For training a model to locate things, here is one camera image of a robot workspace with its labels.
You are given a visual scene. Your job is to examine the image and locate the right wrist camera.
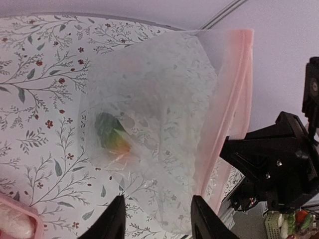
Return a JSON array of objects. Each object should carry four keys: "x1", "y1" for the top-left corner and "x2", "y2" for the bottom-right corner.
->
[{"x1": 302, "y1": 57, "x2": 319, "y2": 141}]

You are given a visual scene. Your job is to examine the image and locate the clear zip top bag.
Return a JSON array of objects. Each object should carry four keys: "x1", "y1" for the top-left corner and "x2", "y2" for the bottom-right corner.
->
[{"x1": 83, "y1": 29, "x2": 254, "y2": 234}]

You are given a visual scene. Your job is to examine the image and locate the pink plastic basket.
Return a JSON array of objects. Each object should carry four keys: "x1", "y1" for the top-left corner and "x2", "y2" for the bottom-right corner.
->
[{"x1": 0, "y1": 194, "x2": 44, "y2": 239}]

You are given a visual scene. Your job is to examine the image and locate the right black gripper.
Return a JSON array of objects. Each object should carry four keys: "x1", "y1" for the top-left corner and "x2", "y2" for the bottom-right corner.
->
[{"x1": 220, "y1": 112, "x2": 319, "y2": 213}]

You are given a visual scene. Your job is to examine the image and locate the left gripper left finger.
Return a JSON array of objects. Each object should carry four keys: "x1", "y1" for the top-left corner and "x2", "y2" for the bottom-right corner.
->
[{"x1": 79, "y1": 195, "x2": 125, "y2": 239}]

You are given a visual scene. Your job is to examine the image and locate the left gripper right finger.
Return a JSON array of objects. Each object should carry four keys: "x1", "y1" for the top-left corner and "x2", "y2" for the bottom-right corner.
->
[{"x1": 191, "y1": 195, "x2": 239, "y2": 239}]

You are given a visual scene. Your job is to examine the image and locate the floral tablecloth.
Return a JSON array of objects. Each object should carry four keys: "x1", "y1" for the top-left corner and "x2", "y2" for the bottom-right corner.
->
[{"x1": 0, "y1": 13, "x2": 244, "y2": 239}]

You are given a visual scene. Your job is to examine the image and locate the front aluminium rail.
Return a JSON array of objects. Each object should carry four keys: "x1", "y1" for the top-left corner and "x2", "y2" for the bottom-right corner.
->
[{"x1": 218, "y1": 168, "x2": 268, "y2": 229}]

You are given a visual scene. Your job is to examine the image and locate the background produce crate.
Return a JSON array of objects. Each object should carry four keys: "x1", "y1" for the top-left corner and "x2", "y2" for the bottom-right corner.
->
[{"x1": 265, "y1": 210, "x2": 319, "y2": 239}]

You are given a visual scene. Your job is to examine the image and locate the right aluminium frame post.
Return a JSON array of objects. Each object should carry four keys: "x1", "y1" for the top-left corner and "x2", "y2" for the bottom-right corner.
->
[{"x1": 199, "y1": 0, "x2": 248, "y2": 30}]

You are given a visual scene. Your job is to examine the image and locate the orange green papaya toy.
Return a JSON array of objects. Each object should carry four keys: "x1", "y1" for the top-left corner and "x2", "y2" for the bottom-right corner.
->
[{"x1": 94, "y1": 112, "x2": 131, "y2": 155}]

